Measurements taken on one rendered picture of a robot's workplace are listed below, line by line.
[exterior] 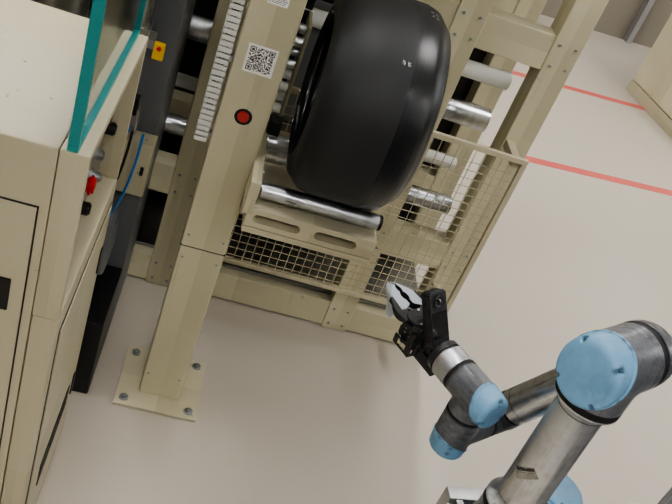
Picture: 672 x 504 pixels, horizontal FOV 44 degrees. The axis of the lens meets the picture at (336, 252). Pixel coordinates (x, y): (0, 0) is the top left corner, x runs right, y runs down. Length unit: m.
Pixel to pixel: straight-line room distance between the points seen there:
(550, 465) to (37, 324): 0.97
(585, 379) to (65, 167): 0.90
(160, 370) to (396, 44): 1.31
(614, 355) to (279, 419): 1.71
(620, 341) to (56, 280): 0.98
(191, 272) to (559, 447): 1.33
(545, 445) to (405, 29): 1.04
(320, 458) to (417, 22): 1.46
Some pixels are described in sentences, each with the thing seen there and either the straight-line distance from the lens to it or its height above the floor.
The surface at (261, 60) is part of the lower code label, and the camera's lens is 2.10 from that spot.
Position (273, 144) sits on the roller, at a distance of 2.42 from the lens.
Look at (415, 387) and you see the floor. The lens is 3.22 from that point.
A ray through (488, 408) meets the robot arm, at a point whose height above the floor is 1.08.
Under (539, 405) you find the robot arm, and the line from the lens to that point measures 1.64.
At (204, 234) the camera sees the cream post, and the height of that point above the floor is 0.67.
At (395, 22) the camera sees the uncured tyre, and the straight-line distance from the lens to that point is 2.03.
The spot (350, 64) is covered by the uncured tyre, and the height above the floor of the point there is 1.33.
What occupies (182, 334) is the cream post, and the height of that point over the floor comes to 0.29.
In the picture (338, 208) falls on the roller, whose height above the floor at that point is 0.92.
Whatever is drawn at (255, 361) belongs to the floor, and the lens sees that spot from 3.03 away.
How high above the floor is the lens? 2.02
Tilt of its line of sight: 33 degrees down
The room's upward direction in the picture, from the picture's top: 23 degrees clockwise
